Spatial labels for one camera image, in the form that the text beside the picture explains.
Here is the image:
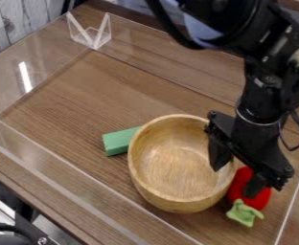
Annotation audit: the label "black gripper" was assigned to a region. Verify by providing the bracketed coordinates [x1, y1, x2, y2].
[204, 111, 293, 199]

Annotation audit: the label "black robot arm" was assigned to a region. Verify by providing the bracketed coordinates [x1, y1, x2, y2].
[145, 0, 299, 198]

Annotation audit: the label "clear acrylic enclosure walls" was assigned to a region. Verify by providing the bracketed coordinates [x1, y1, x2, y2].
[0, 16, 299, 245]

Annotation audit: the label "black metal table frame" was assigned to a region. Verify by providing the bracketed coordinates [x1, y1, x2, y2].
[0, 173, 73, 245]

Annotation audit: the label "clear acrylic corner bracket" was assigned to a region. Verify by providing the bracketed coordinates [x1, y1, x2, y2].
[66, 12, 111, 50]

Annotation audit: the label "green rectangular block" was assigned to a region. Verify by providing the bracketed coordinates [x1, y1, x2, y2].
[102, 126, 138, 157]

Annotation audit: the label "wooden bowl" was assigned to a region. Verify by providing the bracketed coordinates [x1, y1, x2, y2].
[127, 114, 236, 213]

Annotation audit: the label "red plush fruit green leaf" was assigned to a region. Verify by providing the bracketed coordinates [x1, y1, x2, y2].
[225, 167, 272, 228]

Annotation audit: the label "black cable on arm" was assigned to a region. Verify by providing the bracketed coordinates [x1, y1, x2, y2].
[277, 109, 299, 152]

